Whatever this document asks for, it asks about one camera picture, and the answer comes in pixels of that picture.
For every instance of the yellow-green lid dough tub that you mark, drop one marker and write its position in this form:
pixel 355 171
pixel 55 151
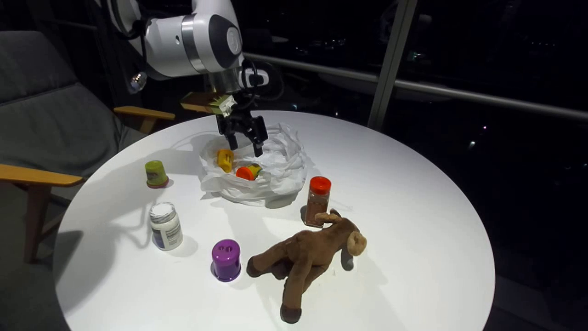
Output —
pixel 155 173

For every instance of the purple cap shaker bottle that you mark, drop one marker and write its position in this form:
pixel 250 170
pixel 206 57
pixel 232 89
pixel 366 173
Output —
pixel 226 260

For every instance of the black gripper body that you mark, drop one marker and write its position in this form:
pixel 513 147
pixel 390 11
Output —
pixel 245 124

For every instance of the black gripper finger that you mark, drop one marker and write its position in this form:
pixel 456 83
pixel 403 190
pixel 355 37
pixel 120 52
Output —
pixel 232 142
pixel 257 146

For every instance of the brown orange-cap spice bottle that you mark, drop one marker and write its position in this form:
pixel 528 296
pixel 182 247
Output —
pixel 316 199

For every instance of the grey wooden armchair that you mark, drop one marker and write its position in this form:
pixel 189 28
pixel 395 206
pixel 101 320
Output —
pixel 53 131

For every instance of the white jar blue lid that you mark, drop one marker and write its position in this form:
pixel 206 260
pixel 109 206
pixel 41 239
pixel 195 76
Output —
pixel 166 227

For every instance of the white plastic bag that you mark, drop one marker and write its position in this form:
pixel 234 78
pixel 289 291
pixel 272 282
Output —
pixel 281 164

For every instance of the brown plush moose toy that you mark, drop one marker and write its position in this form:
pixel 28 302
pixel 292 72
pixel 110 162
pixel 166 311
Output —
pixel 305 256

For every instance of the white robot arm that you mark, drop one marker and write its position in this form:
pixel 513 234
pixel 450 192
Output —
pixel 202 43

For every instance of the yellow red-lid dough tub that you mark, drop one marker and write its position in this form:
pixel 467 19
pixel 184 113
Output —
pixel 248 171

